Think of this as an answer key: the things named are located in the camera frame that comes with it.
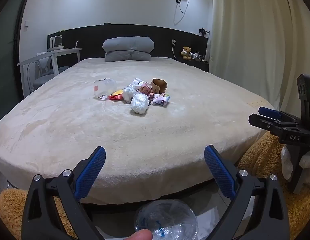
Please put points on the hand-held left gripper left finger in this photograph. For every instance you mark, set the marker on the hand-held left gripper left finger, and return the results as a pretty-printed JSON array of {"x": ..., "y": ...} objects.
[{"x": 91, "y": 172}]

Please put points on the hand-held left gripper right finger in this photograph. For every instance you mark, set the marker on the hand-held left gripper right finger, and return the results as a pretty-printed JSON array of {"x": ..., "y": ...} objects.
[{"x": 220, "y": 172}]

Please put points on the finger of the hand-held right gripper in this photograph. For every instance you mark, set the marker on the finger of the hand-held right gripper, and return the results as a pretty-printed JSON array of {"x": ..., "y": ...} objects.
[
  {"x": 262, "y": 123},
  {"x": 270, "y": 112}
]

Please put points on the clear lined waste bin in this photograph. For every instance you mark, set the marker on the clear lined waste bin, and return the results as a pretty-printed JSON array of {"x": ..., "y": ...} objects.
[{"x": 170, "y": 220}]

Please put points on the red snack wrapper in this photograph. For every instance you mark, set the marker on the red snack wrapper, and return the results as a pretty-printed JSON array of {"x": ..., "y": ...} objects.
[{"x": 115, "y": 97}]

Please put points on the large white plastic bag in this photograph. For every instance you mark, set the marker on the large white plastic bag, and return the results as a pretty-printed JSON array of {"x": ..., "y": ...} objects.
[{"x": 139, "y": 103}]

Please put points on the clear plastic bag red label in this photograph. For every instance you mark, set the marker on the clear plastic bag red label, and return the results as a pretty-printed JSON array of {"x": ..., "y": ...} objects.
[{"x": 105, "y": 87}]

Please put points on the pink white packet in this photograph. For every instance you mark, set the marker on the pink white packet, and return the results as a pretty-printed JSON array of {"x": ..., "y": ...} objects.
[{"x": 162, "y": 100}]

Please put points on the pink paper carton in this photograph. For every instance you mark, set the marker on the pink paper carton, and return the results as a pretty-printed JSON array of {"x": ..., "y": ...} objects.
[{"x": 151, "y": 95}]

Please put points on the white paper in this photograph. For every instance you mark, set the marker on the white paper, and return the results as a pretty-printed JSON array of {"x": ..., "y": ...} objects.
[{"x": 137, "y": 83}]

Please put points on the brown paper bag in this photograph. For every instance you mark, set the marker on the brown paper bag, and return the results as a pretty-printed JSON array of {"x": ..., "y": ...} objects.
[{"x": 158, "y": 85}]

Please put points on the person's right hand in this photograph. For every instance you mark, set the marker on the person's right hand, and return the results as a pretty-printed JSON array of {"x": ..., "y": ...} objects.
[{"x": 286, "y": 162}]

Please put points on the person's left hand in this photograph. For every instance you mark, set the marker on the person's left hand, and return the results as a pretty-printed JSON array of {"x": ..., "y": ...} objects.
[{"x": 140, "y": 235}]

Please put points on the person's right plush trouser leg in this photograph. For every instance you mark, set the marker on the person's right plush trouser leg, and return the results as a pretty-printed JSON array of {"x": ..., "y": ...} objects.
[{"x": 260, "y": 160}]

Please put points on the person's plush trouser leg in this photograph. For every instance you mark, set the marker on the person's plush trouser leg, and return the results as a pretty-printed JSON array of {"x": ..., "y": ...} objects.
[
  {"x": 9, "y": 205},
  {"x": 260, "y": 160}
]

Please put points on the white plastic sheet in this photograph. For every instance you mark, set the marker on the white plastic sheet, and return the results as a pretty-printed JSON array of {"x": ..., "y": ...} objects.
[{"x": 207, "y": 220}]

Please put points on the bed with beige blanket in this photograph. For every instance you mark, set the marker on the bed with beige blanket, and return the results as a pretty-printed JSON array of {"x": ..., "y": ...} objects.
[{"x": 145, "y": 135}]

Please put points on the cream curtain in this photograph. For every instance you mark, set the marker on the cream curtain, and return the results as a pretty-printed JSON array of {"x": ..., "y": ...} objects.
[{"x": 245, "y": 42}]

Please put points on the person's left plush trouser leg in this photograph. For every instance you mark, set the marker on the person's left plush trouser leg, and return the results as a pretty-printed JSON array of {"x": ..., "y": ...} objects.
[{"x": 9, "y": 205}]

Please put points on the cluster of small bottles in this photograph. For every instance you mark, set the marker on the cluster of small bottles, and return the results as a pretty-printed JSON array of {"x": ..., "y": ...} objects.
[{"x": 199, "y": 57}]

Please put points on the brown teddy bear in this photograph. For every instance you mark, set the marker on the brown teddy bear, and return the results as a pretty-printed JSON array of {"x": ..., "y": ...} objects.
[{"x": 186, "y": 53}]

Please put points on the dark potted plant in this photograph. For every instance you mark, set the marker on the dark potted plant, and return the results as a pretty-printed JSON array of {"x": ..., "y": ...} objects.
[{"x": 203, "y": 32}]

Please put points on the white chair with grey seat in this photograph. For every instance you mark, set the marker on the white chair with grey seat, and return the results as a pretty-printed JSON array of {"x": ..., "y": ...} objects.
[{"x": 42, "y": 80}]

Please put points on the white desk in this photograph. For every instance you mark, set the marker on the white desk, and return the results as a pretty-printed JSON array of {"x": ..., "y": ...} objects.
[{"x": 67, "y": 50}]

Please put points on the folded grey duvet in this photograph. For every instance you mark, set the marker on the folded grey duvet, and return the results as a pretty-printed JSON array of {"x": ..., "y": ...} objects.
[{"x": 127, "y": 46}]

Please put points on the black frosted glass door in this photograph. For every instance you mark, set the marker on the black frosted glass door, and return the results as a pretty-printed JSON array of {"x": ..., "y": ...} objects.
[{"x": 7, "y": 67}]

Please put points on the white electric kettle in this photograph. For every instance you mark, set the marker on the white electric kettle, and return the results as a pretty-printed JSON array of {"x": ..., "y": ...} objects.
[{"x": 56, "y": 42}]

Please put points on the black headboard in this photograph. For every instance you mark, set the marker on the black headboard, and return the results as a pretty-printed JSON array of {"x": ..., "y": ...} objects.
[{"x": 82, "y": 37}]

